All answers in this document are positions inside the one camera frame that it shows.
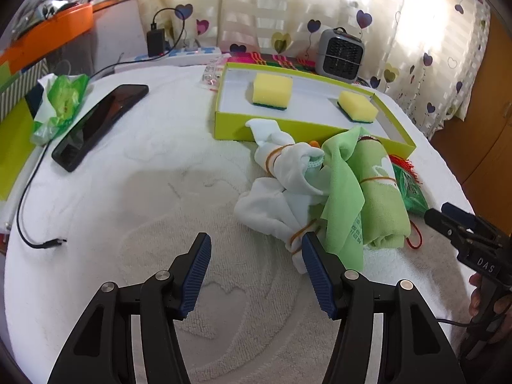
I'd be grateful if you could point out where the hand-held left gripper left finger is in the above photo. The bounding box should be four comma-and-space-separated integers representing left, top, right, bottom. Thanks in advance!
48, 233, 212, 384

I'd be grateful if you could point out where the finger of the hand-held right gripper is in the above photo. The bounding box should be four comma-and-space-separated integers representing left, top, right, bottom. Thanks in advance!
424, 207, 478, 249
441, 202, 481, 228

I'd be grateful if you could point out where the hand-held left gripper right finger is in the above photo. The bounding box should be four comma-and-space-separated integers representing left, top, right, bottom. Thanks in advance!
301, 233, 467, 384

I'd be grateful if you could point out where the green plastic packet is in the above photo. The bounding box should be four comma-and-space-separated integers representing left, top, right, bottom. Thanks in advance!
391, 164, 432, 216

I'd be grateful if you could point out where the green towel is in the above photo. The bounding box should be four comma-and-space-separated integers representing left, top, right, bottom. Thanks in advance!
354, 135, 411, 249

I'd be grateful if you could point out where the red tassel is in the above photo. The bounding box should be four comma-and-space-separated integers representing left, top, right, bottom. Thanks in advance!
388, 154, 425, 251

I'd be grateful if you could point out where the white cloth bundle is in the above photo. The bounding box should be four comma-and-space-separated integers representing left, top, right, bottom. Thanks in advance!
246, 118, 325, 195
234, 176, 323, 276

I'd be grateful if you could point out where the thin light green cloth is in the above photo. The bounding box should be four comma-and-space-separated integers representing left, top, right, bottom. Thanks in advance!
320, 126, 366, 272

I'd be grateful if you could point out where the yellow-green cardboard box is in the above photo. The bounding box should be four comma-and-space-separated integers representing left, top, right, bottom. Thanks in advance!
214, 62, 417, 158

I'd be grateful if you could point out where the person's right hand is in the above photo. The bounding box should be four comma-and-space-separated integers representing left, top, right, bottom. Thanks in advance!
469, 274, 512, 345

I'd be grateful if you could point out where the white embossed towel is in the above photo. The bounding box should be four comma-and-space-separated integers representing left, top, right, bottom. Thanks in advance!
4, 64, 477, 384

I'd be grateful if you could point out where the wooden cabinet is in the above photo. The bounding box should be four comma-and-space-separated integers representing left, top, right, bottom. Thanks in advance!
430, 15, 512, 225

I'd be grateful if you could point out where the small yellow sponge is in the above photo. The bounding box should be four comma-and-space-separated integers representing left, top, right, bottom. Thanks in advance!
337, 90, 379, 124

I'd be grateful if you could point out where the black smartphone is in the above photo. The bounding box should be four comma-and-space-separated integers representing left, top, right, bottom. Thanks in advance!
52, 84, 150, 173

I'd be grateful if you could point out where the large yellow sponge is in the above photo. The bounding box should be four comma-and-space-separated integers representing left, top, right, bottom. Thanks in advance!
252, 73, 294, 110

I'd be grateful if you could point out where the small grey heater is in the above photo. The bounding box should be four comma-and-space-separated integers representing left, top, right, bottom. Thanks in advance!
316, 28, 366, 84

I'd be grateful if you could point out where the clear blister packet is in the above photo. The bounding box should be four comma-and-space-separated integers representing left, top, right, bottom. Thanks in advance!
198, 58, 229, 93

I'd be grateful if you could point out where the colourful woven mat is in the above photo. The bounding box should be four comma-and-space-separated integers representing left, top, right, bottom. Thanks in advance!
222, 51, 321, 76

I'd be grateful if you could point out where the white power strip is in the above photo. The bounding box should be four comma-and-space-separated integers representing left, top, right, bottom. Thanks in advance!
134, 45, 223, 67

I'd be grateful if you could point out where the green tissue pack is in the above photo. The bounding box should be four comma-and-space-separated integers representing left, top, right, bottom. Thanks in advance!
30, 73, 91, 146

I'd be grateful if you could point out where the yellow-green cardboard sheet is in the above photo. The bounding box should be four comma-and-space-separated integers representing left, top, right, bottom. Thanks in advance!
0, 102, 37, 201

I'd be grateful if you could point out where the black charger adapter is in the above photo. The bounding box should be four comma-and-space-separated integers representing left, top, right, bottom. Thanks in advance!
147, 29, 166, 58

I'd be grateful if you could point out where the striped grey box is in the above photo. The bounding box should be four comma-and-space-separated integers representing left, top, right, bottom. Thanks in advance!
0, 58, 49, 123

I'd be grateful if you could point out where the heart print curtain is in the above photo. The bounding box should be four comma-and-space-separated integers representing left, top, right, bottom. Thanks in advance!
135, 0, 492, 141

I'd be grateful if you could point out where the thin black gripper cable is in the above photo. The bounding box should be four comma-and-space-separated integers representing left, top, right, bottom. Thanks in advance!
435, 318, 475, 328

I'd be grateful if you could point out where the black charging cable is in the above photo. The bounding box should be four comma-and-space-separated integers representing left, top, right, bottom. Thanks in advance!
16, 7, 188, 251

